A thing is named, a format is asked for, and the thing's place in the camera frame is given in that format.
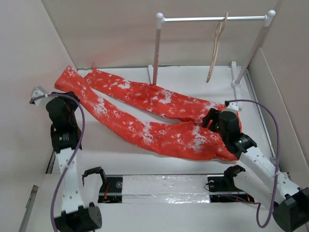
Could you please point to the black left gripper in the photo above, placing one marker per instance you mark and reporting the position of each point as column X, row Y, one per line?
column 74, row 103

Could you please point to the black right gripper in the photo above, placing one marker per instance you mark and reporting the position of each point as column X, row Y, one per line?
column 213, row 114

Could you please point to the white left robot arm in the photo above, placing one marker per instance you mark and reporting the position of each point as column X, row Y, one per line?
column 73, row 206

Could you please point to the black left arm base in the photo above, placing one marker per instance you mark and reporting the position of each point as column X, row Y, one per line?
column 111, row 187

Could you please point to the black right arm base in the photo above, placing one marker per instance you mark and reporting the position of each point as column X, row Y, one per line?
column 222, row 189

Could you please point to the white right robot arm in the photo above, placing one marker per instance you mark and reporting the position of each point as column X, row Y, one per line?
column 257, row 176

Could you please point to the beige plastic hanger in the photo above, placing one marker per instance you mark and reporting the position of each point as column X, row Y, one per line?
column 218, row 32

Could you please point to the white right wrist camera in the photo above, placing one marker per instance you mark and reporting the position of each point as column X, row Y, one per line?
column 231, row 106

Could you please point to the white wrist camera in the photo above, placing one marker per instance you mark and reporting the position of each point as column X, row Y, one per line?
column 40, row 97
column 231, row 106

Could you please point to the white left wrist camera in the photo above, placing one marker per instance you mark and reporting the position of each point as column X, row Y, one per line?
column 40, row 97

